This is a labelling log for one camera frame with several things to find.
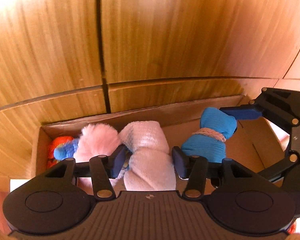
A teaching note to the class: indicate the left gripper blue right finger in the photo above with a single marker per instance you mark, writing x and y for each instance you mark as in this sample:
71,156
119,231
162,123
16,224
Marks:
193,168

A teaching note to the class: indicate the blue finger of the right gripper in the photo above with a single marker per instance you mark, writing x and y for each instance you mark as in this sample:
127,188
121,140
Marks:
242,112

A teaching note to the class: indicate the light pink knit sock roll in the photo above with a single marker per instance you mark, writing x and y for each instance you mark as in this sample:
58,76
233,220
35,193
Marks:
150,167

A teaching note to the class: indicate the small blue pompom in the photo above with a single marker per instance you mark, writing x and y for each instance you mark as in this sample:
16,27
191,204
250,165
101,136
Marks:
67,150

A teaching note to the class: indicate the orange sock bundle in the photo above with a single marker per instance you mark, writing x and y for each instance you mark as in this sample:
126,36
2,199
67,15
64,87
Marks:
59,141

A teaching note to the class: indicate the brown cardboard box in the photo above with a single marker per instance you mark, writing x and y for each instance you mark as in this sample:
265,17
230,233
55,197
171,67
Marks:
253,145

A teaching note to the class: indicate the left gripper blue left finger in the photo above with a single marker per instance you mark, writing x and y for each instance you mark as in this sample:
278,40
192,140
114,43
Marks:
102,169

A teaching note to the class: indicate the blue sock with pink band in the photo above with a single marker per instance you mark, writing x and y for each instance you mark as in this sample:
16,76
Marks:
215,128

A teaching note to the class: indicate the fluffy pink pompom sock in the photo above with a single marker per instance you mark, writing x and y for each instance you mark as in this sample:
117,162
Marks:
95,140

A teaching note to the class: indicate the wooden wardrobe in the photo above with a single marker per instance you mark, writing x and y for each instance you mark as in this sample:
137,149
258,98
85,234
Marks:
64,59

